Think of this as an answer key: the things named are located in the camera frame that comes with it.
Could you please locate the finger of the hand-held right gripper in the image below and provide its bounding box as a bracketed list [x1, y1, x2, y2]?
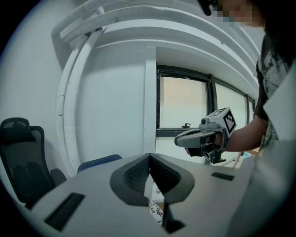
[174, 129, 217, 148]

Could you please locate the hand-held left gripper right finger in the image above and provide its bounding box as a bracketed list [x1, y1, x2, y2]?
[150, 152, 255, 237]

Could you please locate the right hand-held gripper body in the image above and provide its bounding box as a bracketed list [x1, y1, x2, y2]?
[185, 106, 238, 165]

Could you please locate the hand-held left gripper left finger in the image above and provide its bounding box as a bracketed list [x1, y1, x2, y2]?
[31, 152, 166, 237]

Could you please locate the blue chair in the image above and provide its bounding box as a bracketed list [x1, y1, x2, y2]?
[77, 154, 123, 173]

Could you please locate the white patterned cloth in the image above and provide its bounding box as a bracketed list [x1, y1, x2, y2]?
[148, 200, 165, 226]

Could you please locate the person's right forearm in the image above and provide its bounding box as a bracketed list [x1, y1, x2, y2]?
[225, 115, 270, 153]

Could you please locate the black office chair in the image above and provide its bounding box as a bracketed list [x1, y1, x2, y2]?
[0, 117, 68, 209]

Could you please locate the person's right hand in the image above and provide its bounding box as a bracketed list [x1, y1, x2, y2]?
[206, 133, 223, 151]

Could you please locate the wooden table leg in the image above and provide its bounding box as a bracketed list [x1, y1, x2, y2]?
[231, 151, 242, 168]

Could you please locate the person's black white printed shirt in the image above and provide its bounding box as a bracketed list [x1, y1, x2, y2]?
[254, 30, 296, 149]

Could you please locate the person's face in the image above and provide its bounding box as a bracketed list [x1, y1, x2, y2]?
[217, 0, 265, 28]

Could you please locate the black window frame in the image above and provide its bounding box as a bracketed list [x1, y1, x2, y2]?
[156, 65, 257, 137]

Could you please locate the white curved wall pipe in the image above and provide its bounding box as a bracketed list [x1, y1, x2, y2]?
[56, 29, 104, 179]

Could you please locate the black head-worn camera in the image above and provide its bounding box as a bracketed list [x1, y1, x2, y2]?
[198, 0, 219, 16]

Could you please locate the white ceiling duct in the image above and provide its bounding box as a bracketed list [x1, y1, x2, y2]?
[50, 0, 121, 44]

